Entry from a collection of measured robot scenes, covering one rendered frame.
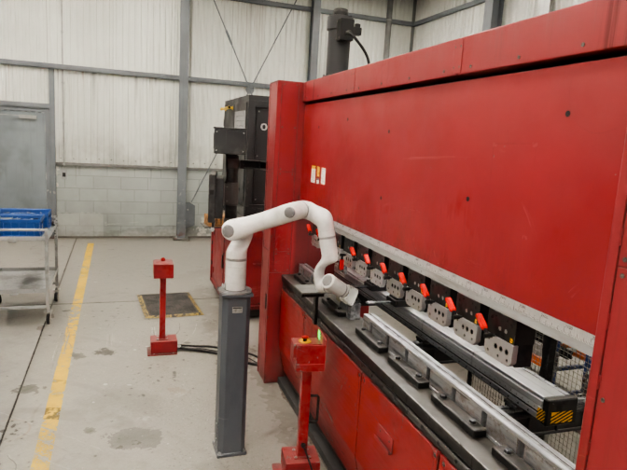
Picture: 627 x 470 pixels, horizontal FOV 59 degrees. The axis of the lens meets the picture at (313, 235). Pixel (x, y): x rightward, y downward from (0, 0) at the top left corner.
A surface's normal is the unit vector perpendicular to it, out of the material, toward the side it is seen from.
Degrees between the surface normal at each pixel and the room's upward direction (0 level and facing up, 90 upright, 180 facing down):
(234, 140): 90
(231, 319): 90
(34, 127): 90
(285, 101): 90
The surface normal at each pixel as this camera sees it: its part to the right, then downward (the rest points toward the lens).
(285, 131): 0.31, 0.18
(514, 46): -0.95, 0.00
